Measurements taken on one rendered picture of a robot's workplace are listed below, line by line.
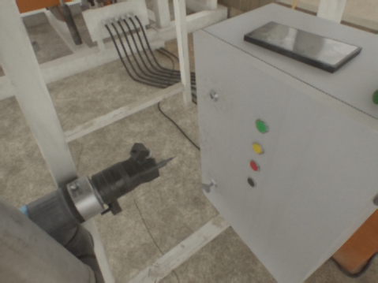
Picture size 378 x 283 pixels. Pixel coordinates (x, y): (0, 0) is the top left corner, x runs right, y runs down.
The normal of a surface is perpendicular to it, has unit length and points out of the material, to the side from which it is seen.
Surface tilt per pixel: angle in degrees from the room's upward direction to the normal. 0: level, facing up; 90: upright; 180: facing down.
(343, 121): 90
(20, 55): 87
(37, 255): 89
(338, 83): 0
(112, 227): 0
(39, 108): 87
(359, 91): 0
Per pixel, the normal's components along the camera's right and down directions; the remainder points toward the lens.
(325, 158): -0.83, 0.44
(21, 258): 0.92, 0.23
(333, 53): -0.07, -0.69
